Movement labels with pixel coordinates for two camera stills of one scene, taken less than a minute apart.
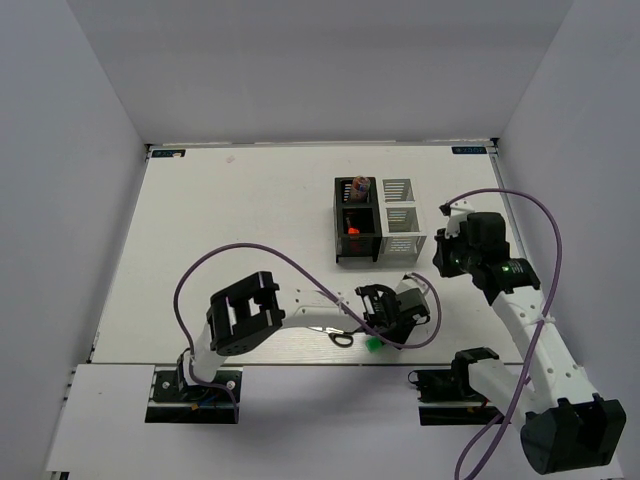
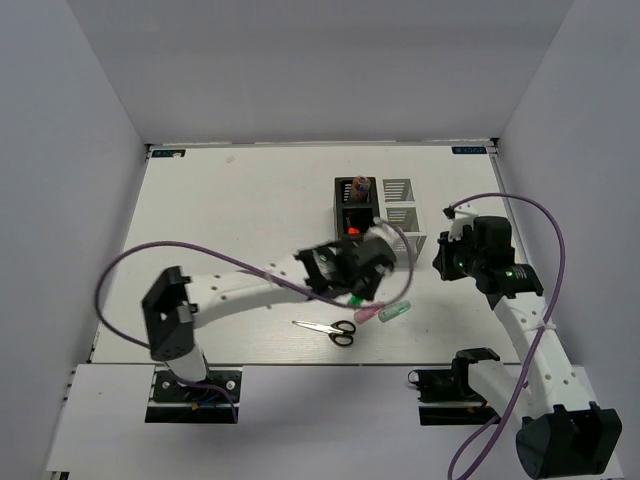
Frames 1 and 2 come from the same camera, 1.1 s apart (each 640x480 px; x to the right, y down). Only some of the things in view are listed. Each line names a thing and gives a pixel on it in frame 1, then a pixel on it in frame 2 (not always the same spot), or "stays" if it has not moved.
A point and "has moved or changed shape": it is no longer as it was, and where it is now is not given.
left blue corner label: x=168 y=153 stays
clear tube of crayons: x=360 y=188 stays
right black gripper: x=443 y=243 stays
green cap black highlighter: x=373 y=344 has moved or changed shape
